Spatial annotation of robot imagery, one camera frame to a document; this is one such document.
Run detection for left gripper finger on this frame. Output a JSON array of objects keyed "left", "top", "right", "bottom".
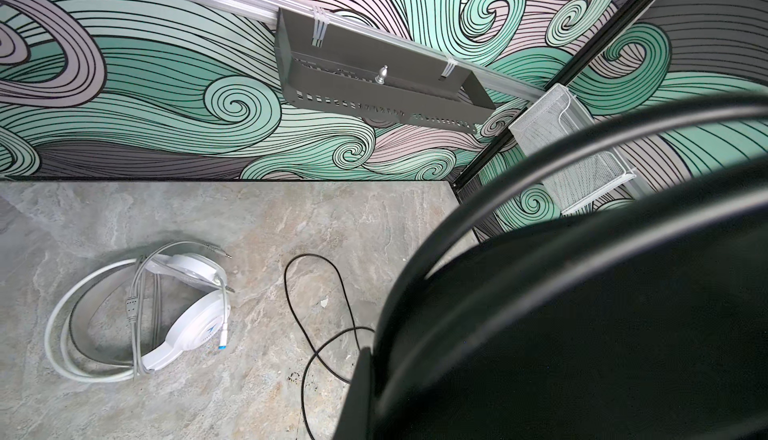
[{"left": 333, "top": 348, "right": 375, "bottom": 440}]

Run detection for white headphones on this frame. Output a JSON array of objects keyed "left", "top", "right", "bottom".
[{"left": 43, "top": 240, "right": 234, "bottom": 384}]

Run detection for white headphone cable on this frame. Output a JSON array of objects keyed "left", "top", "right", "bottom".
[{"left": 124, "top": 240, "right": 236, "bottom": 378}]

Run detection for black gaming headphones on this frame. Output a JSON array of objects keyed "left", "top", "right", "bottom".
[{"left": 371, "top": 93, "right": 767, "bottom": 439}]

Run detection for black perforated wall tray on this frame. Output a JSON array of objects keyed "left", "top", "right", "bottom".
[{"left": 275, "top": 10, "right": 496, "bottom": 133}]

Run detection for clear plastic wall bin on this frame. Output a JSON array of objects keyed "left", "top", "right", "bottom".
[{"left": 508, "top": 82, "right": 652, "bottom": 218}]

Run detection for black right rear frame post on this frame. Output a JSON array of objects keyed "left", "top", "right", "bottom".
[{"left": 451, "top": 0, "right": 655, "bottom": 193}]

